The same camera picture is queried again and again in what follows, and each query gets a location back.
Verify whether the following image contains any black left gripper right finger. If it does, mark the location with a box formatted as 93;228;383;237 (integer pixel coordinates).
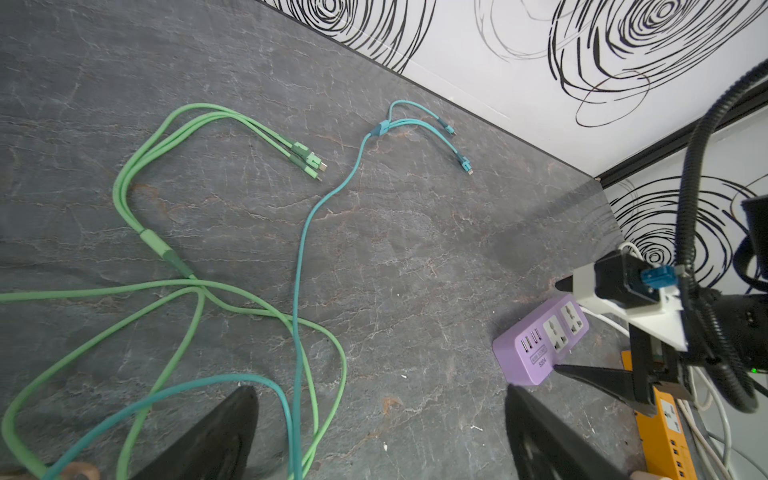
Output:
505;385;628;480

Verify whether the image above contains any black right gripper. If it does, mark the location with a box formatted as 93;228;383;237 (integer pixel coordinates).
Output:
553;289;767;417

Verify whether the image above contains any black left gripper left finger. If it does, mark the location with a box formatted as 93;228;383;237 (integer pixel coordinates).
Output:
134;386;259;479

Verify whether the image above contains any orange power strip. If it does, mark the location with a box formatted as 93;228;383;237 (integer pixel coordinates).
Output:
620;350;700;480

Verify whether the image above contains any purple power strip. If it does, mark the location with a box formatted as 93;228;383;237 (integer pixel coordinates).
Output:
492;294;589;386

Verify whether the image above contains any light green multi-head charging cable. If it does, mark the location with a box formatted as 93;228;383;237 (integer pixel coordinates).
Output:
0;103;349;480

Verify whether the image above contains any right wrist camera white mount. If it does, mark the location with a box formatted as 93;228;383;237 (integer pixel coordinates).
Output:
555;250;689;352

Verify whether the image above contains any white coiled power cable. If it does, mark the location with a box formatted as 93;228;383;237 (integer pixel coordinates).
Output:
578;239;768;480

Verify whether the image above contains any black corrugated cable conduit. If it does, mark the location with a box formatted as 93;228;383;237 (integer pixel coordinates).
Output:
674;58;768;414

